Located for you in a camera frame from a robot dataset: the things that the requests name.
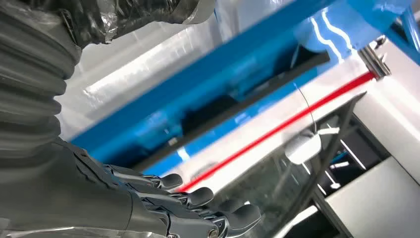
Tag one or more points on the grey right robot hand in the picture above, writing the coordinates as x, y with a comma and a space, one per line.
65, 197

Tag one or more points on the blue metal shelf rack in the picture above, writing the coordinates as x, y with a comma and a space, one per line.
229, 69

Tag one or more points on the white car with red stripe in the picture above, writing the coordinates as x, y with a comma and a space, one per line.
328, 85

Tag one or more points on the chrome stanchion post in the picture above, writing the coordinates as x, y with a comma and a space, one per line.
374, 62

